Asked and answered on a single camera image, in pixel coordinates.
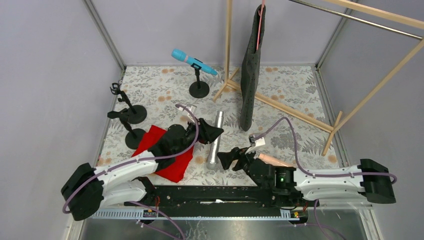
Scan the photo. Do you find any black mic stand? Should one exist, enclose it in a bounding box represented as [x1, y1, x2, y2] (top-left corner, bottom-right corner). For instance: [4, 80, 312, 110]
[110, 82, 147, 124]
[107, 108, 146, 150]

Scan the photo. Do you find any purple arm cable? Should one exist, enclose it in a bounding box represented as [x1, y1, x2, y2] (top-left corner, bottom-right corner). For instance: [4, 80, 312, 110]
[62, 104, 200, 240]
[253, 116, 398, 185]

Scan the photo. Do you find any dark grey hanging garment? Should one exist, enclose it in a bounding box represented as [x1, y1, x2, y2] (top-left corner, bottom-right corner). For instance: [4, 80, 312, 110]
[239, 4, 266, 132]

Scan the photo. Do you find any blue microphone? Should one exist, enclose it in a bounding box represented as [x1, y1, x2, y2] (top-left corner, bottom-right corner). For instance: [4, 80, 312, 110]
[171, 48, 218, 76]

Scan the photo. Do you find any wooden clothes rack frame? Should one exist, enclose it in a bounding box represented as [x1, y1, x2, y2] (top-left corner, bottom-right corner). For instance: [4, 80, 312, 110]
[211, 0, 424, 157]

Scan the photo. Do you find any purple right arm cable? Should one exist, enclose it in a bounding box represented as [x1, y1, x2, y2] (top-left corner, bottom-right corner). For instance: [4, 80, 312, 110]
[253, 116, 398, 185]

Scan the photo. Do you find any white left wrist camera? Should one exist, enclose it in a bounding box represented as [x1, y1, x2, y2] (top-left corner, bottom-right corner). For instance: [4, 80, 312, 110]
[178, 105, 197, 123]

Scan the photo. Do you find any black mic stand rear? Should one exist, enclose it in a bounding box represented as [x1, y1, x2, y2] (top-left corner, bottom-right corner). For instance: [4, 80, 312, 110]
[110, 82, 147, 124]

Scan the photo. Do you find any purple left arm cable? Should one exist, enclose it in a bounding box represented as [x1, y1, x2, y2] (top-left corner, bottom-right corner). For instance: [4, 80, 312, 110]
[62, 104, 200, 240]

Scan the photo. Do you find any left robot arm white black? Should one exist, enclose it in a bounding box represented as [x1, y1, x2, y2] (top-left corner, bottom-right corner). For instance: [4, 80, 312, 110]
[60, 118, 224, 221]

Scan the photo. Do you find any pink clothes hanger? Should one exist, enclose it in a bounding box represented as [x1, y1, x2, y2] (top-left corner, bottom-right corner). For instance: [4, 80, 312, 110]
[256, 0, 266, 51]

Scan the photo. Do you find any metal rack rod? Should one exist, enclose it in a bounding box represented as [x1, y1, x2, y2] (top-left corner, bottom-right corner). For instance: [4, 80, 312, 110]
[289, 0, 424, 41]

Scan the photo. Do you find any red folded cloth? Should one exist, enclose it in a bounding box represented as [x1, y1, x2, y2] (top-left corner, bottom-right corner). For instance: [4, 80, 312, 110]
[131, 125, 195, 184]

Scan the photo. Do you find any black mic stand front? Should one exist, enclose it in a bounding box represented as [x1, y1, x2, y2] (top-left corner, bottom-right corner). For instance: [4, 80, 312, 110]
[107, 108, 146, 150]

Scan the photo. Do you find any silver microphone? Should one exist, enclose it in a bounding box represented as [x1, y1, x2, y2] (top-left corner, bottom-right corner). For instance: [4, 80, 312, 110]
[206, 111, 224, 170]

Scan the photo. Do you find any black mic stand moved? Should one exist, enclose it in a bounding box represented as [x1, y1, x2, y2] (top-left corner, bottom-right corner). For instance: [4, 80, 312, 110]
[189, 62, 210, 99]

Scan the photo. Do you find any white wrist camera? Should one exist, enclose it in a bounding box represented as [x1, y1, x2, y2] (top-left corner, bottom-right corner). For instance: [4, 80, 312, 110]
[178, 105, 197, 123]
[246, 133, 266, 153]

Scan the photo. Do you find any pink beige microphone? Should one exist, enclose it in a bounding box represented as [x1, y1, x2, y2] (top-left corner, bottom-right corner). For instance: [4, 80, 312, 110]
[258, 153, 295, 167]

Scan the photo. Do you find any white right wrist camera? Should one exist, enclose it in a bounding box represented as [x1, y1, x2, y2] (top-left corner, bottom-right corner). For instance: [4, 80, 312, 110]
[246, 133, 266, 153]

